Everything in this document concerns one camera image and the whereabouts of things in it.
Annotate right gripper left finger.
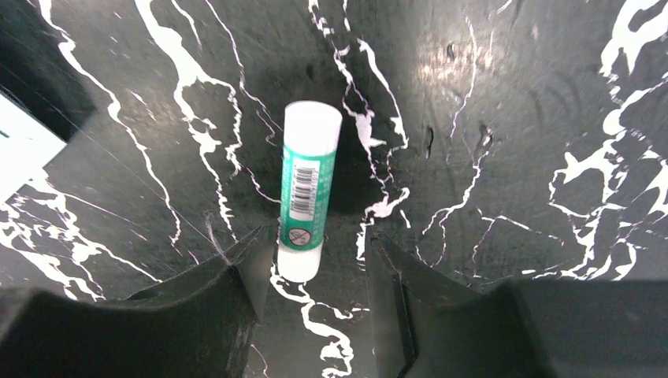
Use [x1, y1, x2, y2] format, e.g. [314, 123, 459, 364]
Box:
[1, 225, 274, 377]

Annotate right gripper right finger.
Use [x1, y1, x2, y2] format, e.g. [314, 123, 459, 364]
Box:
[366, 233, 667, 377]

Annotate green white marker pen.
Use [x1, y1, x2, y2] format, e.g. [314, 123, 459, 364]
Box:
[277, 100, 343, 284]

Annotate teal paper envelope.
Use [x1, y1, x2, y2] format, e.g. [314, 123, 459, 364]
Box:
[1, 94, 67, 202]

